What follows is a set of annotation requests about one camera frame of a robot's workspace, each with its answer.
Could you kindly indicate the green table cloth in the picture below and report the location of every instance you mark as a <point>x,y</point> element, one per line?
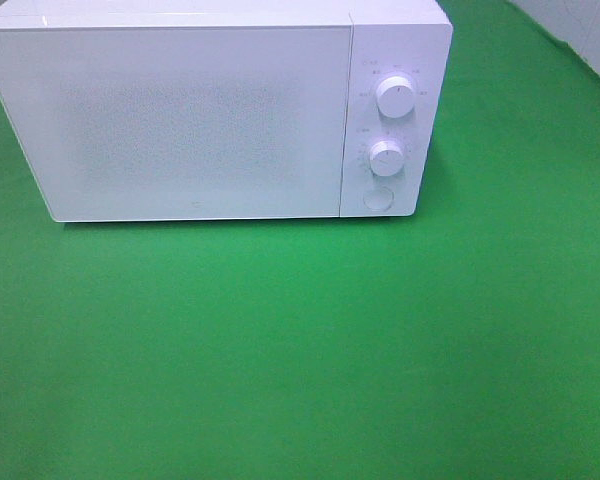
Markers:
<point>462,342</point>

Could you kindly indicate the white dial knob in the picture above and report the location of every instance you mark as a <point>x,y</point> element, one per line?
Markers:
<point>387,157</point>
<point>395,96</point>

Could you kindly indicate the round white door button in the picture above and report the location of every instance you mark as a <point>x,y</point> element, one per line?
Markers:
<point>378,199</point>

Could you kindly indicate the white microwave door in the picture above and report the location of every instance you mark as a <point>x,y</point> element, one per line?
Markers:
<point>172,124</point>

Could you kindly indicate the white microwave oven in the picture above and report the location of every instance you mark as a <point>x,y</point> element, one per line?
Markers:
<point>386,38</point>

